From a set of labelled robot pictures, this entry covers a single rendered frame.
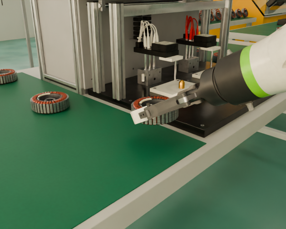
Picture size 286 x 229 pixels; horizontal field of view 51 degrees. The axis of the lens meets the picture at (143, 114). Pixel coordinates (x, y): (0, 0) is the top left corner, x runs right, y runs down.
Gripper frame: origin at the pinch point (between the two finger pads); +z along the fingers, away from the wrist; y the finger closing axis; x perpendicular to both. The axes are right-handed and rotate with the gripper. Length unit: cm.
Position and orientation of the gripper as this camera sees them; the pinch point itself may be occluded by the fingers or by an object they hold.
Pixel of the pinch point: (155, 108)
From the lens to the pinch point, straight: 70.9
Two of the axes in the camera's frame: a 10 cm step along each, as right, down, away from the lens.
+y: 6.8, -3.0, 6.7
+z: -6.3, 2.3, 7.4
